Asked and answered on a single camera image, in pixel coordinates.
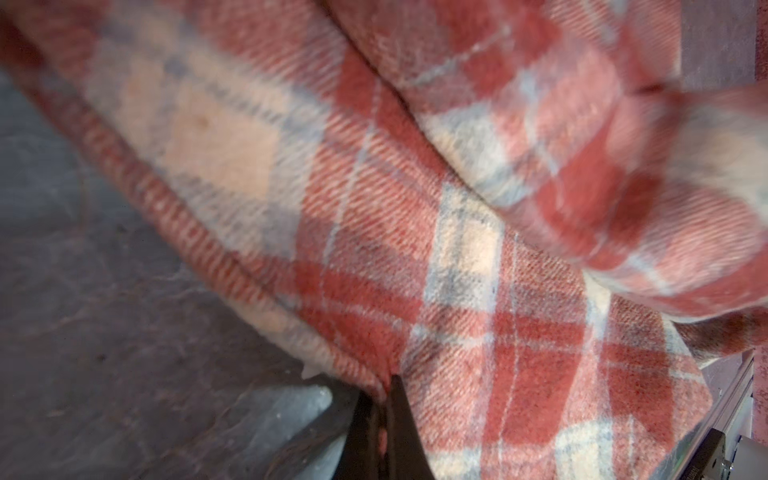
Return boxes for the red plaid skirt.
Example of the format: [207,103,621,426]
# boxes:
[1,1,767,479]

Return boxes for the aluminium front rail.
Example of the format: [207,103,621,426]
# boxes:
[651,351,767,480]

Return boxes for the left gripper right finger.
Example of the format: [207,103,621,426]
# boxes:
[384,376,435,480]

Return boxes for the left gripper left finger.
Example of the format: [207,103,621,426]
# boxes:
[332,392,384,480]

